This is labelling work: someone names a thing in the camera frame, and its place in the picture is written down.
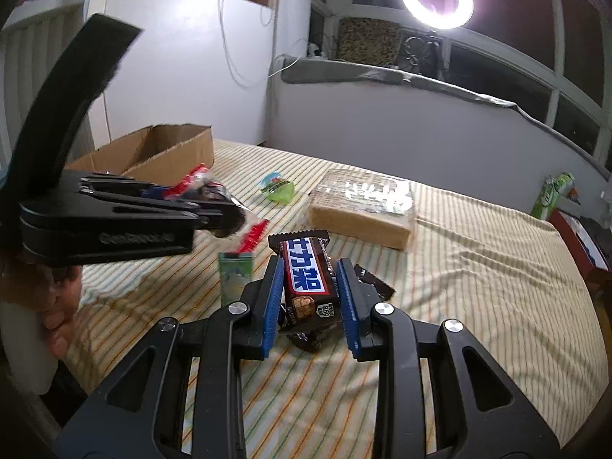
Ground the green snack packet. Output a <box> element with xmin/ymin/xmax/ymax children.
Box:
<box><xmin>218</xmin><ymin>251</ymin><xmax>254</xmax><ymax>307</ymax></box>

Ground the person's left hand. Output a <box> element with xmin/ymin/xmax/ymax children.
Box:
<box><xmin>39</xmin><ymin>266</ymin><xmax>83</xmax><ymax>360</ymax></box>

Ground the red box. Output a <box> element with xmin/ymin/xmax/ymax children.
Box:
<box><xmin>547</xmin><ymin>208</ymin><xmax>612</xmax><ymax>292</ymax></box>

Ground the white wardrobe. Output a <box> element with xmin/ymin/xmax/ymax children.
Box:
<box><xmin>83</xmin><ymin>0</ymin><xmax>280</xmax><ymax>146</ymax></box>

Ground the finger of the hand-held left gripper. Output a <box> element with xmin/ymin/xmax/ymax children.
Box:
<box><xmin>111</xmin><ymin>197</ymin><xmax>240</xmax><ymax>237</ymax></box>
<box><xmin>76</xmin><ymin>172</ymin><xmax>166</xmax><ymax>199</ymax></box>

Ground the brown cardboard box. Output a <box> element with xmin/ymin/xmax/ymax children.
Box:
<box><xmin>66</xmin><ymin>124</ymin><xmax>214</xmax><ymax>187</ymax></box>

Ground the white slatted headboard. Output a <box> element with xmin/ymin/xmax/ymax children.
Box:
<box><xmin>0</xmin><ymin>2</ymin><xmax>94</xmax><ymax>173</ymax></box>

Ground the white cable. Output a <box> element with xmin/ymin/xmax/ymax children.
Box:
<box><xmin>217</xmin><ymin>0</ymin><xmax>299</xmax><ymax>88</ymax></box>

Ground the red clear snack packet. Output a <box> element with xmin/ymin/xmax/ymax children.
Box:
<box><xmin>164</xmin><ymin>163</ymin><xmax>270</xmax><ymax>255</ymax></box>

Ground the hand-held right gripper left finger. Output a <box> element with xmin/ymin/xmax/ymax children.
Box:
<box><xmin>55</xmin><ymin>255</ymin><xmax>284</xmax><ymax>459</ymax></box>

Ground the brown chocolate bar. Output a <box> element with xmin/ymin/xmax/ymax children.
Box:
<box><xmin>268</xmin><ymin>230</ymin><xmax>341</xmax><ymax>332</ymax></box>

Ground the dark brown snack packet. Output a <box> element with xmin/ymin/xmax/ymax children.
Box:
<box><xmin>281</xmin><ymin>264</ymin><xmax>396</xmax><ymax>353</ymax></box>

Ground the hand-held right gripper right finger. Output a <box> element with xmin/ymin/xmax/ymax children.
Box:
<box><xmin>337</xmin><ymin>257</ymin><xmax>561</xmax><ymax>459</ymax></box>

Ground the small green candy packet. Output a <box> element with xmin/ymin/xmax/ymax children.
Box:
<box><xmin>259</xmin><ymin>171</ymin><xmax>295</xmax><ymax>203</ymax></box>

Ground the clear wrapped wafer block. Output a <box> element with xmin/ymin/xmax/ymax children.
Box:
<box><xmin>306</xmin><ymin>169</ymin><xmax>418</xmax><ymax>251</ymax></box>

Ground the woven basket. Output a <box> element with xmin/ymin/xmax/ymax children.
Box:
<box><xmin>337</xmin><ymin>17</ymin><xmax>401</xmax><ymax>65</ymax></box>

